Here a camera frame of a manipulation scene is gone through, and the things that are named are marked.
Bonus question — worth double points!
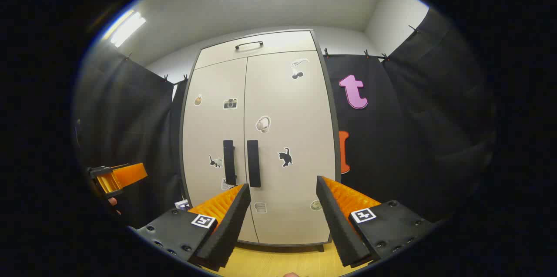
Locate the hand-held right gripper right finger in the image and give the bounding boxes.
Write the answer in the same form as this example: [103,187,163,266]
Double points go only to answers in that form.
[316,176,438,268]

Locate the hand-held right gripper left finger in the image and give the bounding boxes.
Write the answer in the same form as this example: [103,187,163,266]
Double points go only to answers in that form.
[131,183,252,271]

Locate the beige double-door shoe cabinet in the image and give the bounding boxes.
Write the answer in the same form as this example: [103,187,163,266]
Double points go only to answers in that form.
[180,29,341,248]

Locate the row of black cloth clips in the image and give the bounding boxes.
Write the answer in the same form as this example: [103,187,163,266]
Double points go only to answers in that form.
[125,24,418,84]

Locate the small ceiling light panel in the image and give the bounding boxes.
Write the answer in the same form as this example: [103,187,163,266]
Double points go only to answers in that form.
[102,10,147,48]

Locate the black backdrop cloth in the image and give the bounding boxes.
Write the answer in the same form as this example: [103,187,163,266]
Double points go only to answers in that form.
[74,7,497,230]

